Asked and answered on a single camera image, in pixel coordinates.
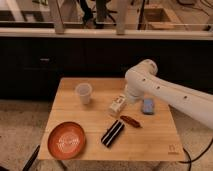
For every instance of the wooden box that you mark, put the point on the wooden box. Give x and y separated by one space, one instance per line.
160 19

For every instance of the orange bowl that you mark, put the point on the orange bowl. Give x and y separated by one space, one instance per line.
66 140

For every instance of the black chair leg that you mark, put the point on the black chair leg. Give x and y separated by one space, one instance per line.
31 160

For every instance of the dark cabinet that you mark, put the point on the dark cabinet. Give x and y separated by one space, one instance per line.
31 67

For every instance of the blue sponge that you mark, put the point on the blue sponge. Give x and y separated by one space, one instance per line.
148 106

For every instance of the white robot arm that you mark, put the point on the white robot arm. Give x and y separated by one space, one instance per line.
142 78

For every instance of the white bottle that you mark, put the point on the white bottle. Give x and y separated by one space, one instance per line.
117 105

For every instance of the black striped case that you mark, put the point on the black striped case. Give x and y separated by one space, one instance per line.
112 133

